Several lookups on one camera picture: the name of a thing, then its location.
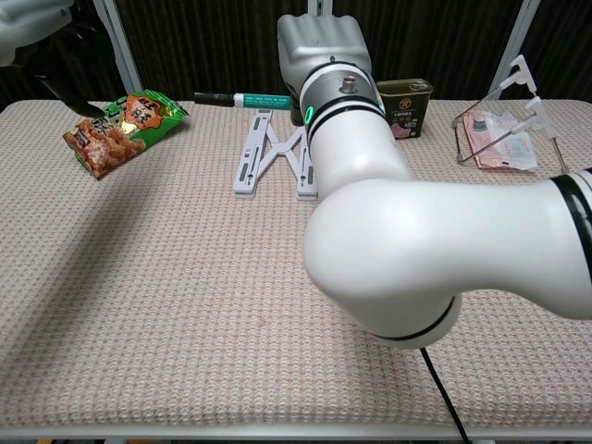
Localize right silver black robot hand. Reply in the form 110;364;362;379
277;13;374;126

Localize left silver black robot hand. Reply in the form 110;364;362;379
0;0;105;118

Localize white marker with green label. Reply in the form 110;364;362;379
232;92;293;112

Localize small black cap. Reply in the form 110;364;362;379
193;91;236;107

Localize dark green luncheon meat can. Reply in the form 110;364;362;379
376;78;435;142

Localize white folding laptop stand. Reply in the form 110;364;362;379
232;109;321;203

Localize green orange snack bag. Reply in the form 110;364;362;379
62;89;190;180

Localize pink white plastic packets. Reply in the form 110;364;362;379
462;109;540;174

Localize pink woven tablecloth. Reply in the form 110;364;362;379
0;98;592;429

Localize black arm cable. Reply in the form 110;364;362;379
417;348;471;444

